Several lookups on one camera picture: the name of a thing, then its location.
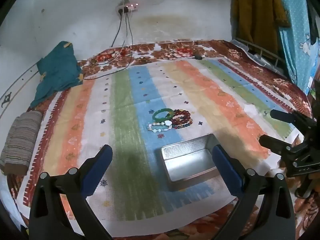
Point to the small black device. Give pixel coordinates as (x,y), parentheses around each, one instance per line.
(198,57)

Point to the white power strip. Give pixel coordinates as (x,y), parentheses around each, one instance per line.
(128,7)

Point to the green jade bangle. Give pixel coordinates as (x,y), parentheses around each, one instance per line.
(157,116)

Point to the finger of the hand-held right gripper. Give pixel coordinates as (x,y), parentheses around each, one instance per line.
(287,117)
(275,145)

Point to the striped pastel mat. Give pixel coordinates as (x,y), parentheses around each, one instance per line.
(140,100)

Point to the metal bed rail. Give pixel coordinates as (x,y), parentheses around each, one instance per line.
(260,52)

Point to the blue printed cloth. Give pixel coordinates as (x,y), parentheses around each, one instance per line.
(297,30)

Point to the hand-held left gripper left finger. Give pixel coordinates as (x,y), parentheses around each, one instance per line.
(98,166)

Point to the mustard yellow garment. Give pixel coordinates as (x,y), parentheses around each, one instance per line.
(257,15)

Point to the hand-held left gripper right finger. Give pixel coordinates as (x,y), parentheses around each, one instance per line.
(225,167)

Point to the teal cloth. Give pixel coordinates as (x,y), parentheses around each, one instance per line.
(58,70)

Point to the folded striped grey cloth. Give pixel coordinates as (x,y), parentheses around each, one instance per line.
(21,140)

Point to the rectangular metal tin box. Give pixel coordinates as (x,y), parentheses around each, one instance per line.
(187,160)

